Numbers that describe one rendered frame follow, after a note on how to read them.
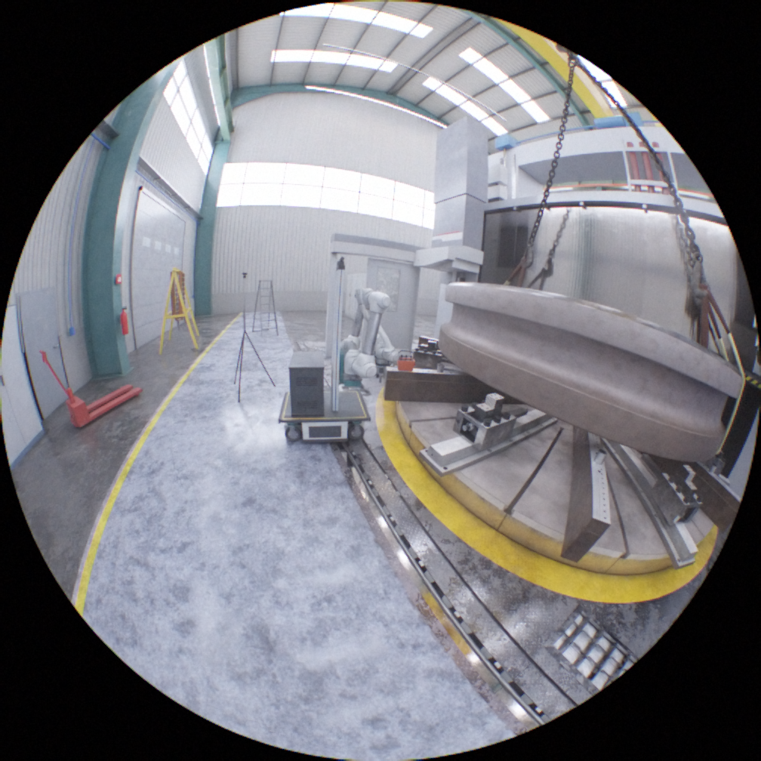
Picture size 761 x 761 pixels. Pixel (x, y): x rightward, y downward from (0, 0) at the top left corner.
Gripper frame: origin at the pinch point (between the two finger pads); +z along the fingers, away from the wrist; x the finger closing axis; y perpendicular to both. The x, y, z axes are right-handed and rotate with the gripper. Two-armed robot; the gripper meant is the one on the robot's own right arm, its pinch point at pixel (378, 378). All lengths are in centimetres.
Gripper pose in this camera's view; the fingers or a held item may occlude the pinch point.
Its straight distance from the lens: 262.9
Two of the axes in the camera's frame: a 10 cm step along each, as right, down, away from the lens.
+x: 2.3, 3.7, -9.0
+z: -0.8, 9.3, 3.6
